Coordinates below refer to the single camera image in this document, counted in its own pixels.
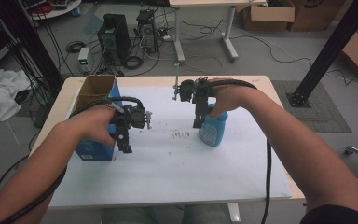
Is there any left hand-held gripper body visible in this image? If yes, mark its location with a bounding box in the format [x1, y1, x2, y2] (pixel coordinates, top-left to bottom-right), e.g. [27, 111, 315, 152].
[109, 104, 153, 133]

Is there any white cloth pile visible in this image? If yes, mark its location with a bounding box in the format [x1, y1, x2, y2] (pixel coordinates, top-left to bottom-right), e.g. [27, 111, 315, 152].
[0, 67, 32, 125]

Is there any person's left hand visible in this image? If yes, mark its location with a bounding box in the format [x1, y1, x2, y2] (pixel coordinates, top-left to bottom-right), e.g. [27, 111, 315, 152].
[74, 105, 118, 147]

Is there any coiled black cable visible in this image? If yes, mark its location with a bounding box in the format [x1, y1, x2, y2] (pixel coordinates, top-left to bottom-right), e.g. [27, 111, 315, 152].
[122, 55, 145, 71]
[64, 40, 87, 54]

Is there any black frame pole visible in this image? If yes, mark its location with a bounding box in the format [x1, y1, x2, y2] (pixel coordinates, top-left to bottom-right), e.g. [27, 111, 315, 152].
[0, 0, 65, 94]

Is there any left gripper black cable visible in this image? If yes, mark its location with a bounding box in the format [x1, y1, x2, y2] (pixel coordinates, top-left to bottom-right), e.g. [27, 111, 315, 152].
[0, 96, 145, 224]

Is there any black metal stand post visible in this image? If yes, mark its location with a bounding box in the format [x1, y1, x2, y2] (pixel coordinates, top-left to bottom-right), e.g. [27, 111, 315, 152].
[286, 0, 358, 109]

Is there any person's right hand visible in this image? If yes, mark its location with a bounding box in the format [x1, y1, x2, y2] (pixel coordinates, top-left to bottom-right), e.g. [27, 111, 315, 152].
[208, 77, 258, 119]

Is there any round white table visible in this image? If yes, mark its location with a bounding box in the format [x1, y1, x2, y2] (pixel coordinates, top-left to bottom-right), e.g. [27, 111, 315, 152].
[27, 0, 83, 21]

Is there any open computer case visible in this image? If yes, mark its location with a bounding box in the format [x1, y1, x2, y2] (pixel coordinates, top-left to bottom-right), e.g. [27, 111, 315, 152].
[135, 8, 158, 54]

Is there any blue plastic bottle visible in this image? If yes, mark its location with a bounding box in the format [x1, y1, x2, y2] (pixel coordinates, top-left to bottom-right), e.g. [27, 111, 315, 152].
[198, 103, 230, 147]

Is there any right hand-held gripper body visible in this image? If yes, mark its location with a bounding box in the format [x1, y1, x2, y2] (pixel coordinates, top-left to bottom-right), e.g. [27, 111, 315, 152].
[172, 62, 215, 107]

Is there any open cardboard box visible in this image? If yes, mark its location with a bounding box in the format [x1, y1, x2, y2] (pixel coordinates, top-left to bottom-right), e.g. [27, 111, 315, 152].
[241, 0, 296, 32]

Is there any grey floor mat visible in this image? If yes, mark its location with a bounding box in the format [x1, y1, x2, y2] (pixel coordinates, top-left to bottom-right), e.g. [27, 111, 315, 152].
[271, 79, 352, 133]

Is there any white power supply unit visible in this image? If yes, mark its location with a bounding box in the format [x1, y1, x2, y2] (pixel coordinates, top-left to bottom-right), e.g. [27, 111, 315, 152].
[77, 46, 91, 75]

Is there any white desk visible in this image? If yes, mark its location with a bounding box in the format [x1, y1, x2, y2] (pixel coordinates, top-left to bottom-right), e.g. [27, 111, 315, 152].
[168, 0, 268, 64]

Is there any dark sleeve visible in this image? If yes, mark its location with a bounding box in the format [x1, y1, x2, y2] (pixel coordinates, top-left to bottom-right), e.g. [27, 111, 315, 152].
[299, 203, 358, 224]

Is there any blue cardboard box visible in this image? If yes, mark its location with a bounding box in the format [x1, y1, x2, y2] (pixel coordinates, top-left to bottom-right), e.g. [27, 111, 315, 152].
[74, 74, 124, 161]

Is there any light wooden table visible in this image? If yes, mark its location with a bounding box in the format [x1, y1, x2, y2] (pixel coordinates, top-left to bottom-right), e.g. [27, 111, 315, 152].
[27, 75, 308, 224]

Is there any white table mat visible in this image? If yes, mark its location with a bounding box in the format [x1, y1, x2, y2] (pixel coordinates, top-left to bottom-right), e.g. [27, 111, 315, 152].
[48, 85, 293, 209]

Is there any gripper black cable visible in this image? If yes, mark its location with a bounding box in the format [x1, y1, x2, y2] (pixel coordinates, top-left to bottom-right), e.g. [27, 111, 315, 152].
[0, 96, 145, 224]
[203, 78, 273, 224]

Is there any large brown cardboard box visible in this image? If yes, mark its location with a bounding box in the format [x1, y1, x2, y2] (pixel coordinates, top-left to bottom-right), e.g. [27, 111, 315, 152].
[287, 0, 348, 32]

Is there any black computer tower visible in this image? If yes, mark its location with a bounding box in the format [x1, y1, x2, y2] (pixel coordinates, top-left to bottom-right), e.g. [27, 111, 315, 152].
[97, 12, 131, 66]

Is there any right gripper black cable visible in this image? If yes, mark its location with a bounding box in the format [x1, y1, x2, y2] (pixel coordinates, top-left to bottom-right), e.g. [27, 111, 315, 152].
[203, 78, 273, 224]

